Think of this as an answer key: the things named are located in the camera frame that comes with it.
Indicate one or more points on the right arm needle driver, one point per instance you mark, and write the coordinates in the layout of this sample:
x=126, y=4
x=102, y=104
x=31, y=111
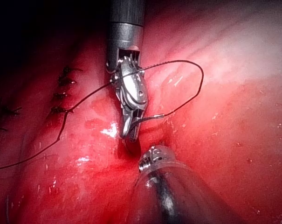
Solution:
x=133, y=88

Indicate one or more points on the curved steel needle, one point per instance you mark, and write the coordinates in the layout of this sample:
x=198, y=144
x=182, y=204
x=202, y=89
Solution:
x=158, y=115

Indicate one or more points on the tissue pad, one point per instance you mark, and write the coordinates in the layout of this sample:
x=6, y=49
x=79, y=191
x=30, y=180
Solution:
x=224, y=140

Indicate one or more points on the dark right arm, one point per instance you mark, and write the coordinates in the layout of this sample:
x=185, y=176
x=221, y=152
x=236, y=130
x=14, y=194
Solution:
x=125, y=28

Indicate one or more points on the dark left arm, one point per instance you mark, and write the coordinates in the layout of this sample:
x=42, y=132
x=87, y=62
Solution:
x=178, y=198

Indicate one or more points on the black stitching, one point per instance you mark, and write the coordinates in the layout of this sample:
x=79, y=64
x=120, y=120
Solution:
x=9, y=110
x=63, y=79

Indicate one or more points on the right arm needle driver jaw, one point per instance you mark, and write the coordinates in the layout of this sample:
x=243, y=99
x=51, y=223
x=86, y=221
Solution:
x=125, y=124
x=135, y=130

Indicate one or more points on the black thread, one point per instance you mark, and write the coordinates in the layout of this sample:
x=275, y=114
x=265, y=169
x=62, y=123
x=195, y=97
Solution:
x=202, y=77

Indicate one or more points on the left arm needle driver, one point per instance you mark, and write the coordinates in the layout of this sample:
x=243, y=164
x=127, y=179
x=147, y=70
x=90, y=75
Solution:
x=154, y=156

